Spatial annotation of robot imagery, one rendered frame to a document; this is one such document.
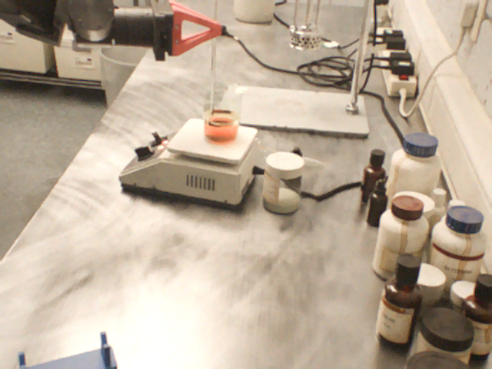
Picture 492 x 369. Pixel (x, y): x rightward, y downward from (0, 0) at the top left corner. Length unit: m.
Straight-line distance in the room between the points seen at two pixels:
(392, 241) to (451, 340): 0.17
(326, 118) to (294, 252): 0.46
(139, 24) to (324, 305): 0.46
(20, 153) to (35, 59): 0.58
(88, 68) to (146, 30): 2.25
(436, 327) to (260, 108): 0.72
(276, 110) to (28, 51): 2.08
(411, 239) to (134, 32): 0.47
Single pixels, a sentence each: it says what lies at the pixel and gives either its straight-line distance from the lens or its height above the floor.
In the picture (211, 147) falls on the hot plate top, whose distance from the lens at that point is 1.03.
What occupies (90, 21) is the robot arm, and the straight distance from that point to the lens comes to 0.90.
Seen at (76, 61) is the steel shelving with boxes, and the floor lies 0.22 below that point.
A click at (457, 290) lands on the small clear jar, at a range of 0.87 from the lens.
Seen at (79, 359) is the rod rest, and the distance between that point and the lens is 0.78.
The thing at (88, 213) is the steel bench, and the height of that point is 0.75.
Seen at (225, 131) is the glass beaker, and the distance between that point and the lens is 1.03.
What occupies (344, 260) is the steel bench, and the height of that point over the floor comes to 0.75.
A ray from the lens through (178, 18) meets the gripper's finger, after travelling 0.97.
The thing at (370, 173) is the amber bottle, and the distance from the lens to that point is 1.06.
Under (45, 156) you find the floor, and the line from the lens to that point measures 2.86.
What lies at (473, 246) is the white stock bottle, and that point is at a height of 0.84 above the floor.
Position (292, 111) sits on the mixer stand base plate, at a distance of 1.37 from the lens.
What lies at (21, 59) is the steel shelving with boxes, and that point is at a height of 0.19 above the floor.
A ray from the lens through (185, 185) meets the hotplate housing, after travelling 1.04.
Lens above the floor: 1.30
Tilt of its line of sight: 30 degrees down
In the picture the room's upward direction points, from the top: 4 degrees clockwise
